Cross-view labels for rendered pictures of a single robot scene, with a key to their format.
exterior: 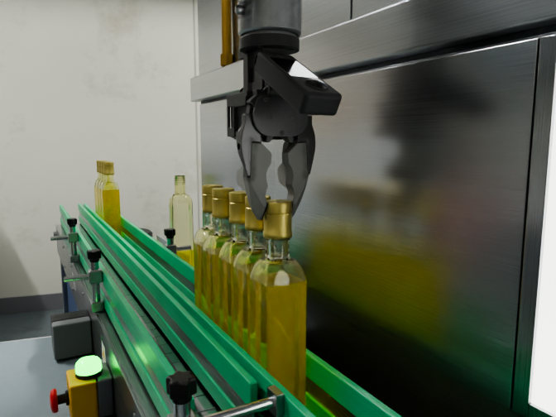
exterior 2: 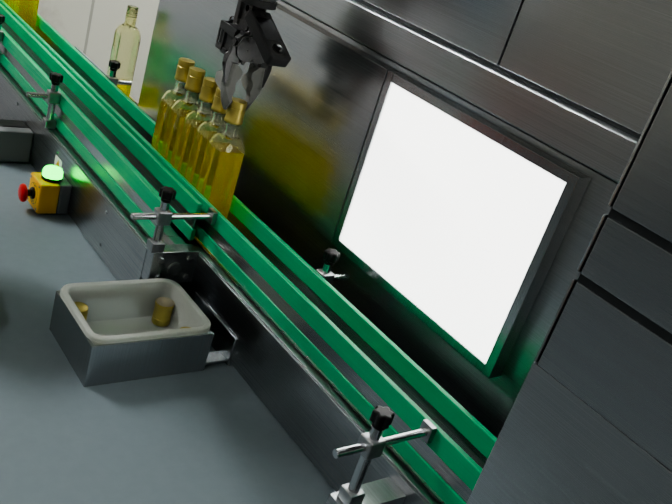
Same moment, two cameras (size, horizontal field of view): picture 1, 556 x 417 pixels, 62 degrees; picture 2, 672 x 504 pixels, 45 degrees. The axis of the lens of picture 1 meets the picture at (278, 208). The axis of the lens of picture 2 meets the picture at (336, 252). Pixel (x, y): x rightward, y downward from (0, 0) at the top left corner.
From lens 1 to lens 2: 1.01 m
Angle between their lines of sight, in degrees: 21
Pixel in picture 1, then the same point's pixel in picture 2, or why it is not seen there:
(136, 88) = not seen: outside the picture
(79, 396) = (46, 193)
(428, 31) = (352, 28)
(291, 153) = (254, 73)
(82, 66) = not seen: outside the picture
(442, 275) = (321, 170)
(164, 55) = not seen: outside the picture
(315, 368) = (236, 206)
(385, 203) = (304, 117)
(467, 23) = (368, 38)
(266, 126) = (243, 55)
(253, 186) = (226, 89)
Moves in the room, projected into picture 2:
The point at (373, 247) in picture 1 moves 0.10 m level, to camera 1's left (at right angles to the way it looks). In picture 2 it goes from (291, 142) to (242, 130)
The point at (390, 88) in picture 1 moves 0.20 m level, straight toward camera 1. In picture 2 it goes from (325, 50) to (312, 69)
